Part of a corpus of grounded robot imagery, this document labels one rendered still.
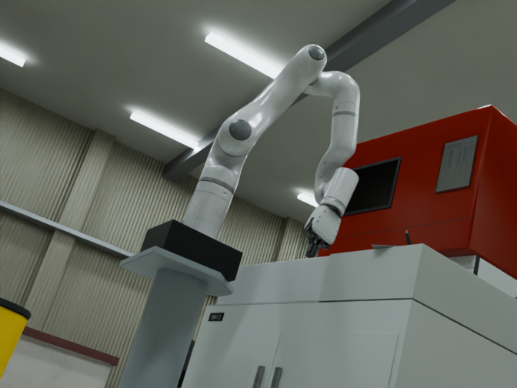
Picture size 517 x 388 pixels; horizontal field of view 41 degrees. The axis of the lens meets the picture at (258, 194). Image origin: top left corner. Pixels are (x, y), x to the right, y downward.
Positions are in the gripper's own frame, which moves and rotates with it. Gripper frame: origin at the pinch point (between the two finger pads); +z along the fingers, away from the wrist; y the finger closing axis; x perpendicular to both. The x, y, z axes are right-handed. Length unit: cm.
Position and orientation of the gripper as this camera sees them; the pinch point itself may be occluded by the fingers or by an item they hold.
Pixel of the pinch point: (311, 251)
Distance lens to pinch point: 216.9
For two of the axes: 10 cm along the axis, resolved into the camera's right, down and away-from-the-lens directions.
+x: 5.8, -1.5, -8.0
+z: -4.2, 7.8, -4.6
